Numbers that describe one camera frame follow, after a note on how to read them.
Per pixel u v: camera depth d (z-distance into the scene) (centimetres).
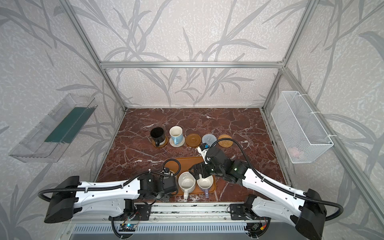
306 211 39
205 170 64
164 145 99
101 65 93
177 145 98
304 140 60
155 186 58
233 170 54
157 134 93
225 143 99
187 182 82
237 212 75
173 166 72
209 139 102
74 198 41
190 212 75
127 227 71
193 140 102
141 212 73
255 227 75
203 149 67
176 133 96
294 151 73
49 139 64
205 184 82
